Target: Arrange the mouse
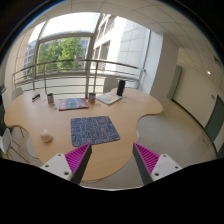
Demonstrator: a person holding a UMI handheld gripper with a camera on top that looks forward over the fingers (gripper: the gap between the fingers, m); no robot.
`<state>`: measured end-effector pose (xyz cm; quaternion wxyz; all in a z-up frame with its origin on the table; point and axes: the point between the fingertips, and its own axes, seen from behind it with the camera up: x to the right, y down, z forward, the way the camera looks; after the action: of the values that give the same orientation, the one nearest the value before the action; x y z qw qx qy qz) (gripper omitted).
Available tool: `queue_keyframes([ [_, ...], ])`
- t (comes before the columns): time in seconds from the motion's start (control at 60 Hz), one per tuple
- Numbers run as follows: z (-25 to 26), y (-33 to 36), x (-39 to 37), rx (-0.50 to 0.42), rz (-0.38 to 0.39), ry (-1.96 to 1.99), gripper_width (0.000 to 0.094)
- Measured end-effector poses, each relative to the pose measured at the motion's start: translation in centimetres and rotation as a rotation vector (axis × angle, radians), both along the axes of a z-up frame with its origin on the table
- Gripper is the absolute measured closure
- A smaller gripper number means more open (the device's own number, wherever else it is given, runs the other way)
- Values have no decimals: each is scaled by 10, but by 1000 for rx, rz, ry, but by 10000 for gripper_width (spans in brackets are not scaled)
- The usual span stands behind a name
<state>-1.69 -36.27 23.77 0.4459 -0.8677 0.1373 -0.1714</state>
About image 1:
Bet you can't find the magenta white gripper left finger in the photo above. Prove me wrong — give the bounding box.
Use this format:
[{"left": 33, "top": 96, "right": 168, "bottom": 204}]
[{"left": 42, "top": 143, "right": 92, "bottom": 185}]

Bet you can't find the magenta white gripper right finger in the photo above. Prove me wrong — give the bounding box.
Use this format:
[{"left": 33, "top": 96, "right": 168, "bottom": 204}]
[{"left": 133, "top": 143, "right": 182, "bottom": 185}]

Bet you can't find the white computer mouse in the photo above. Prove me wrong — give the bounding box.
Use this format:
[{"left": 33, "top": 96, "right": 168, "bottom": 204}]
[{"left": 40, "top": 129, "right": 53, "bottom": 143}]

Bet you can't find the dark blue patterned mouse pad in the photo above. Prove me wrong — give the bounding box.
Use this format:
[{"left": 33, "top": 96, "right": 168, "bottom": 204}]
[{"left": 70, "top": 116, "right": 120, "bottom": 147}]

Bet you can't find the red blue book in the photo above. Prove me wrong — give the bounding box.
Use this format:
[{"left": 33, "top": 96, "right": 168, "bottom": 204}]
[{"left": 59, "top": 98, "right": 89, "bottom": 111}]

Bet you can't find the white chair at left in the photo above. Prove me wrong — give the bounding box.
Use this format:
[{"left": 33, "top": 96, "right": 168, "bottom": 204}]
[{"left": 0, "top": 128, "right": 13, "bottom": 155}]

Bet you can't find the left patterned mug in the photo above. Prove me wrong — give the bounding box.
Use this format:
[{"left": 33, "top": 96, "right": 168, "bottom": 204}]
[{"left": 47, "top": 93, "right": 54, "bottom": 104}]

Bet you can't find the green door at right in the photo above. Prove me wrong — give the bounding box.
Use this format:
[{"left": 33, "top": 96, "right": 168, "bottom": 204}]
[{"left": 205, "top": 97, "right": 224, "bottom": 142}]

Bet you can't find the light blue magazine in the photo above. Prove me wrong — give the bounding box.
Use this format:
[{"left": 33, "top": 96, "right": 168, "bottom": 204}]
[{"left": 96, "top": 92, "right": 121, "bottom": 105}]

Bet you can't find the small black box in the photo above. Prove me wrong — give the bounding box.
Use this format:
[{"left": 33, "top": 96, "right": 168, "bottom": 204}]
[{"left": 32, "top": 94, "right": 40, "bottom": 102}]

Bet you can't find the metal balcony railing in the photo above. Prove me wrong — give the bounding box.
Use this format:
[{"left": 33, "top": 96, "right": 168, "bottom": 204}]
[{"left": 12, "top": 59, "right": 144, "bottom": 96}]

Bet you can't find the black cylindrical speaker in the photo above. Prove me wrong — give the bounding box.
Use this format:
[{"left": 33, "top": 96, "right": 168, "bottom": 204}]
[{"left": 117, "top": 80, "right": 126, "bottom": 96}]

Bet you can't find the white chair behind table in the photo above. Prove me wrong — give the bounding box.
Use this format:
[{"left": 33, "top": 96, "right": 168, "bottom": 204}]
[{"left": 103, "top": 77, "right": 118, "bottom": 93}]

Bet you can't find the white chair far left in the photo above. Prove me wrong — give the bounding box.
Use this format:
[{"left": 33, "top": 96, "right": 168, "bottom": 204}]
[{"left": 12, "top": 87, "right": 23, "bottom": 100}]

